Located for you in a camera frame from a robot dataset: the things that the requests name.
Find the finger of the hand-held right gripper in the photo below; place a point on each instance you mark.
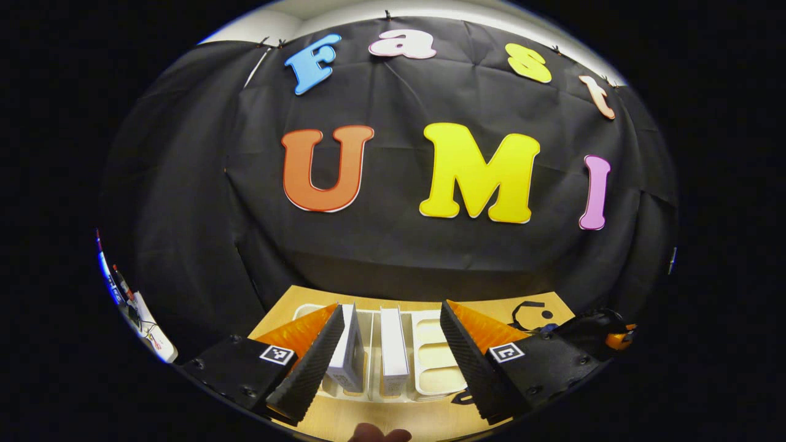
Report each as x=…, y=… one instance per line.
x=620, y=339

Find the blue schoolbag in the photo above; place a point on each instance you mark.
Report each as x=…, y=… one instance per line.
x=583, y=334

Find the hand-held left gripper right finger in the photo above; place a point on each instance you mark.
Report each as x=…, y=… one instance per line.
x=470, y=368

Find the plain white book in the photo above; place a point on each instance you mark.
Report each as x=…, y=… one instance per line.
x=393, y=350

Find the white book with grey cover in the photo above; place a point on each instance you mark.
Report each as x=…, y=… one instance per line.
x=351, y=353

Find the white bookshelf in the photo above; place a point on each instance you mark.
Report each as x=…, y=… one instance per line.
x=433, y=356

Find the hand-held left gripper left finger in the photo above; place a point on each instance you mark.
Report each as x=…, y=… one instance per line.
x=310, y=374

